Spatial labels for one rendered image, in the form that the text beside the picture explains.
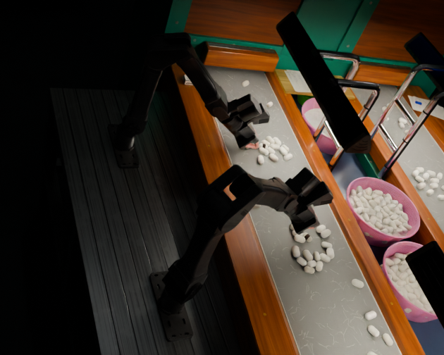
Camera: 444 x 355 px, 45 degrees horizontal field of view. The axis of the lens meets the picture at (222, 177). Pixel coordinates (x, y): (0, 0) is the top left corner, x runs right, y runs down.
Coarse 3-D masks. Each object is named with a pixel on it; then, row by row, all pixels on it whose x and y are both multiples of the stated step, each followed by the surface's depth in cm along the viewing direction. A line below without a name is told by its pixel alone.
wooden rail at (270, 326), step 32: (192, 96) 190; (192, 128) 178; (192, 160) 174; (224, 160) 171; (224, 256) 148; (256, 256) 147; (224, 288) 147; (256, 288) 139; (256, 320) 133; (256, 352) 128; (288, 352) 129
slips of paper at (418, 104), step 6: (408, 96) 238; (414, 96) 239; (414, 102) 236; (420, 102) 235; (426, 102) 239; (414, 108) 232; (420, 108) 233; (438, 108) 238; (432, 114) 233; (438, 114) 234
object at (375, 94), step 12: (348, 60) 171; (348, 72) 176; (336, 84) 156; (348, 84) 157; (360, 84) 159; (372, 84) 161; (372, 96) 165; (324, 120) 189; (336, 144) 182; (336, 156) 182
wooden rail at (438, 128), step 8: (408, 88) 244; (416, 88) 246; (416, 96) 240; (424, 96) 243; (416, 112) 234; (432, 120) 229; (440, 120) 232; (432, 128) 225; (440, 128) 227; (432, 136) 225; (440, 136) 222; (440, 144) 220
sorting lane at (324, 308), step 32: (256, 96) 206; (224, 128) 187; (256, 128) 192; (288, 128) 198; (256, 160) 180; (288, 160) 185; (256, 224) 159; (288, 224) 163; (320, 224) 167; (288, 256) 154; (352, 256) 162; (288, 288) 146; (320, 288) 149; (352, 288) 153; (288, 320) 138; (320, 320) 141; (352, 320) 145; (384, 320) 148; (320, 352) 135; (352, 352) 138; (384, 352) 140
